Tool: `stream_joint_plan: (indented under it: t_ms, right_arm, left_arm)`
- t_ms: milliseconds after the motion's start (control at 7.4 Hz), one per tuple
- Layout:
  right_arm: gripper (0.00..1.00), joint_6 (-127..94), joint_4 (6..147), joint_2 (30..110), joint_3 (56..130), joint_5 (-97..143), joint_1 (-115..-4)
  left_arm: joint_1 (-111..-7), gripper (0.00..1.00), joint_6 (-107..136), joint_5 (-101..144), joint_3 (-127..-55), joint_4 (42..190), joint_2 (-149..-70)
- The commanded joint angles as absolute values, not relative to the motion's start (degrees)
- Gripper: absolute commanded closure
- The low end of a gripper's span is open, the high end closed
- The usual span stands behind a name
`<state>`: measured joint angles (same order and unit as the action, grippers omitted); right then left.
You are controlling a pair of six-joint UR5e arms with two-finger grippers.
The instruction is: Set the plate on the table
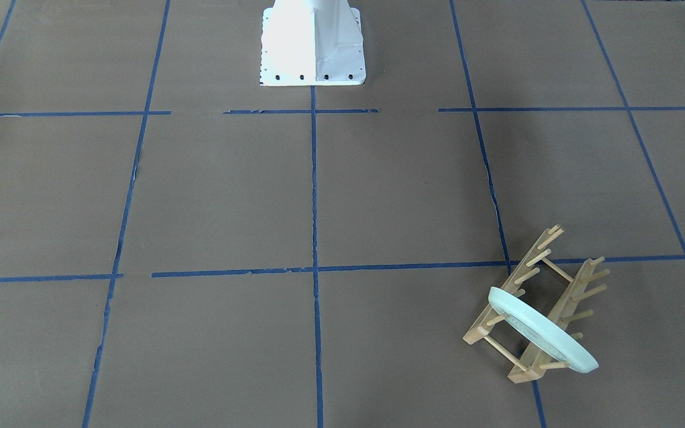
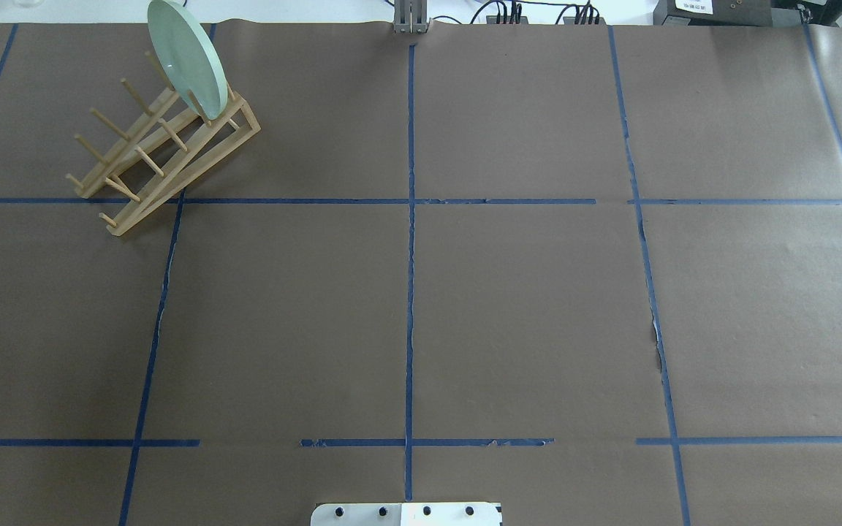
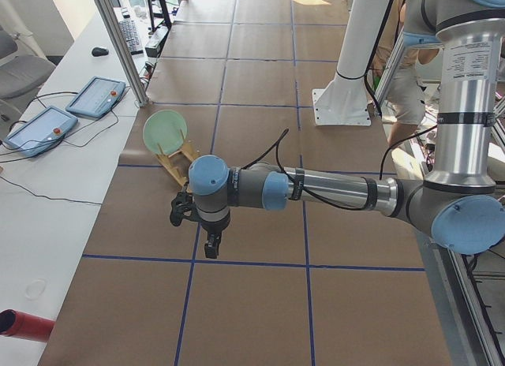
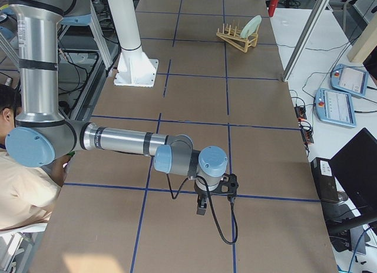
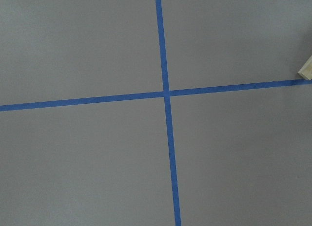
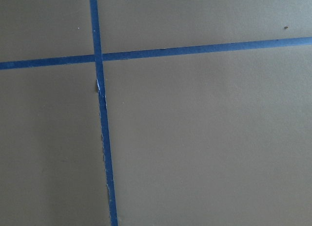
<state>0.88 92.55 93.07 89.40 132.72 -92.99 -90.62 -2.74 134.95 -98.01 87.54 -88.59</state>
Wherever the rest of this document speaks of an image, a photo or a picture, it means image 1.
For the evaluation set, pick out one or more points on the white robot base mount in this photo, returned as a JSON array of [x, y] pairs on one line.
[[312, 43]]

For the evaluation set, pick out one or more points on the light green plate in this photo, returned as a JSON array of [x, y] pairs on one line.
[[544, 333]]

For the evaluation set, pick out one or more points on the wooden dish rack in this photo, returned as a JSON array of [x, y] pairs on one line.
[[529, 367]]

